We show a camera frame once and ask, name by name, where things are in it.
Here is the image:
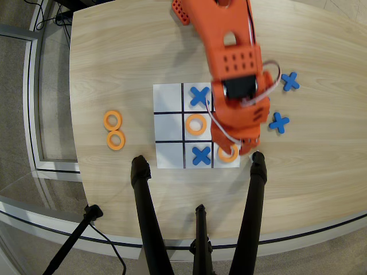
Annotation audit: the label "orange foam ring piece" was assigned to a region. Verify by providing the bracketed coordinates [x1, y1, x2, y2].
[185, 113, 208, 136]
[103, 110, 124, 131]
[106, 130, 126, 150]
[217, 143, 240, 164]

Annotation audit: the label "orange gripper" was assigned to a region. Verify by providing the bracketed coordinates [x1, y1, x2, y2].
[211, 70, 274, 156]

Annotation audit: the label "black furniture base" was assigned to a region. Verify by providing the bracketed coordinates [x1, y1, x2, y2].
[53, 0, 115, 8]

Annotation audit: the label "black tripod legs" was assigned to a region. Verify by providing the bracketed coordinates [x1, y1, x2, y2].
[0, 196, 367, 260]

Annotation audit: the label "short black tripod leg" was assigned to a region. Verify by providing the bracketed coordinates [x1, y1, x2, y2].
[189, 203, 214, 275]

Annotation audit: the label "white tic-tac-toe paper board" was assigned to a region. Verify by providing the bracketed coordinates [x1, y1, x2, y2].
[153, 82, 241, 170]

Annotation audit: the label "silver metal floor frame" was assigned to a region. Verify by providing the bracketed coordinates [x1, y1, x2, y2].
[0, 24, 84, 182]

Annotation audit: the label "black floor cable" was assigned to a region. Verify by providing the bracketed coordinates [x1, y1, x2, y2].
[88, 223, 127, 275]

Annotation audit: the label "thick black tripod leg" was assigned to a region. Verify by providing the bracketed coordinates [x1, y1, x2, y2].
[130, 155, 175, 275]
[228, 151, 268, 275]

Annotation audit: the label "thin black stand leg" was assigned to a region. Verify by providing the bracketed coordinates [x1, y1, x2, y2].
[42, 204, 104, 275]

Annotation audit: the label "black cables with plug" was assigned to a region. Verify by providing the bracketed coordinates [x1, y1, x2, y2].
[34, 0, 72, 46]

